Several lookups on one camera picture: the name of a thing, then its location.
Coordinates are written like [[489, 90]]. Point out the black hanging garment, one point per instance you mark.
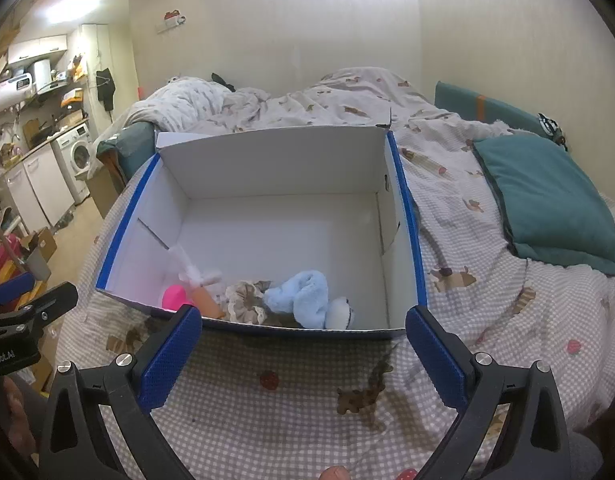
[[106, 90]]

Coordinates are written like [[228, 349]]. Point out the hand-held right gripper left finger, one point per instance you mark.
[[170, 360]]

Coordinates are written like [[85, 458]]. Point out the person's left hand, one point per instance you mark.
[[20, 420]]

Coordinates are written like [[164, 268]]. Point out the white cardboard box blue edges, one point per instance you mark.
[[287, 220]]

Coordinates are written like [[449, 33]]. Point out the white washing machine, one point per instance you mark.
[[77, 155]]

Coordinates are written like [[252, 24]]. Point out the teal pillow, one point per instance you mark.
[[547, 200]]

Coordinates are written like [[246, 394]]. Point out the person's right hand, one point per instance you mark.
[[335, 474]]

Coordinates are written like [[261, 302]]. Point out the white fluffy blanket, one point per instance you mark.
[[487, 130]]

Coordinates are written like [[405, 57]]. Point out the orange soft item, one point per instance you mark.
[[210, 302]]

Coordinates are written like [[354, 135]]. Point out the pink heart plush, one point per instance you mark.
[[175, 296]]

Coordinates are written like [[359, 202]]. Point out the teal headboard cushion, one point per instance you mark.
[[467, 102]]

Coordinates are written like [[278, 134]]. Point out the light blue fluffy socks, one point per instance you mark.
[[307, 295]]

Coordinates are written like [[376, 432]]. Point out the small black item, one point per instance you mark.
[[222, 81]]

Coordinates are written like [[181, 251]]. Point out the brown cardboard box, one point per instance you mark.
[[40, 242]]

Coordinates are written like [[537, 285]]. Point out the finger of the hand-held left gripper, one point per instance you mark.
[[10, 289], [47, 302]]

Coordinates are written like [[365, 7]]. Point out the beige lace scrunchie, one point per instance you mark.
[[247, 316], [245, 295]]

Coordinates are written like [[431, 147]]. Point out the white water heater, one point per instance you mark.
[[12, 92]]

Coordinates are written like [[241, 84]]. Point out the teal upholstered bed end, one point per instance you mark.
[[127, 145]]

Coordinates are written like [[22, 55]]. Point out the black white striped item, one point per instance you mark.
[[552, 130]]

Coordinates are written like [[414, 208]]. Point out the white floor cabinet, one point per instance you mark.
[[37, 185]]

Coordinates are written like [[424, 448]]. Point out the white and blue sock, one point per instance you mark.
[[340, 312]]

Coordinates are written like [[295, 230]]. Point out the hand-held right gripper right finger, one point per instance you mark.
[[437, 360]]

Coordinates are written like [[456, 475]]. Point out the pink bag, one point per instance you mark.
[[2, 260]]

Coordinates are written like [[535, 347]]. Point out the red white wall ornament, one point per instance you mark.
[[171, 20]]

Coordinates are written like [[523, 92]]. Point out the person's grey trouser leg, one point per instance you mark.
[[587, 455]]

